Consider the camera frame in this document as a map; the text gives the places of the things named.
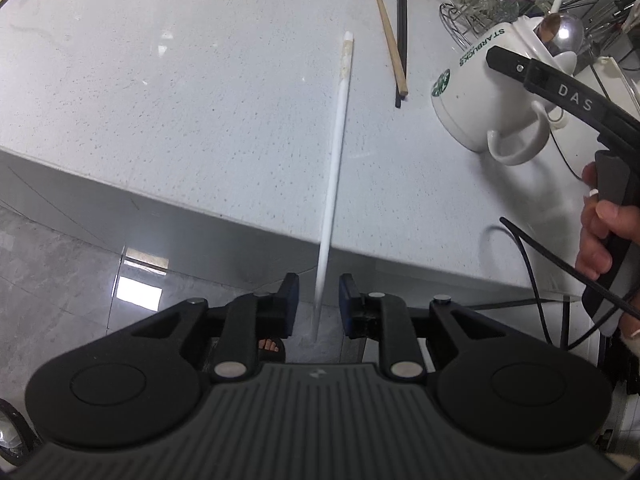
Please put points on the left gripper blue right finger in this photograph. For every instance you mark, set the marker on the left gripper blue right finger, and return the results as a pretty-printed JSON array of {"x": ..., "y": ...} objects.
[{"x": 349, "y": 299}]

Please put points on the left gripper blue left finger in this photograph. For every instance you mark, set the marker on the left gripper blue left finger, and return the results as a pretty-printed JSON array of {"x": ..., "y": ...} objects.
[{"x": 287, "y": 299}]

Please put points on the white ceramic Starbucks mug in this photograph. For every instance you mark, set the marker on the white ceramic Starbucks mug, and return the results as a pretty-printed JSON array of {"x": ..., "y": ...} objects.
[{"x": 486, "y": 111}]

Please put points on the black chopstick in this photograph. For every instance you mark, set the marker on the black chopstick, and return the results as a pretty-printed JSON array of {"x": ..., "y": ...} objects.
[{"x": 402, "y": 32}]

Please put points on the wooden chopstick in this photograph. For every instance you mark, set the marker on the wooden chopstick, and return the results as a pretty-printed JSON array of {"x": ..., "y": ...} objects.
[{"x": 399, "y": 72}]

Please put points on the long white chopstick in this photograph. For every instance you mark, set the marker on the long white chopstick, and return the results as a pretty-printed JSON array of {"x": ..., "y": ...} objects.
[{"x": 333, "y": 179}]

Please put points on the person's right hand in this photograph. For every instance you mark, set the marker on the person's right hand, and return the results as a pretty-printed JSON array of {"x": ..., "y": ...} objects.
[{"x": 599, "y": 219}]

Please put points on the white electric pot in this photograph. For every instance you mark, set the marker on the white electric pot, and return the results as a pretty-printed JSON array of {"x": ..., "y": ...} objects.
[{"x": 605, "y": 77}]

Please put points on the white ceramic soup spoon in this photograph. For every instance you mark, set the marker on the white ceramic soup spoon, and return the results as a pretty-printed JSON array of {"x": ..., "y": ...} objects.
[{"x": 566, "y": 61}]

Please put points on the large metal spoon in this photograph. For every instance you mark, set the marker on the large metal spoon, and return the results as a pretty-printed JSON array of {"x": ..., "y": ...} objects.
[{"x": 569, "y": 34}]

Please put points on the wooden spoon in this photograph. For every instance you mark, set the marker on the wooden spoon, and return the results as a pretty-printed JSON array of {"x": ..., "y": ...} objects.
[{"x": 547, "y": 30}]

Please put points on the wire glass holder rack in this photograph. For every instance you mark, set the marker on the wire glass holder rack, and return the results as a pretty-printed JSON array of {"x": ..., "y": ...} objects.
[{"x": 463, "y": 26}]

